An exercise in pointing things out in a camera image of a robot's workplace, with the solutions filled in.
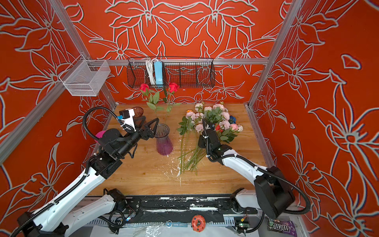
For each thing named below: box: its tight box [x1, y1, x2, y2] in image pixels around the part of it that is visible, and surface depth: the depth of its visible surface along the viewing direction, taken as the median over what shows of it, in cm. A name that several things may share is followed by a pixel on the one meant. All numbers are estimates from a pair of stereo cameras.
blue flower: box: [227, 115, 237, 124], surface depth 105 cm
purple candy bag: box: [266, 216, 298, 237], surface depth 68 cm
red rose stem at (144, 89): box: [139, 83, 164, 116], surface depth 77 cm
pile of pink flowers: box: [177, 102, 244, 175], surface depth 100 cm
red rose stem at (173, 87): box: [166, 81, 181, 117], surface depth 73 cm
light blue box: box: [153, 61, 164, 86], surface depth 92 cm
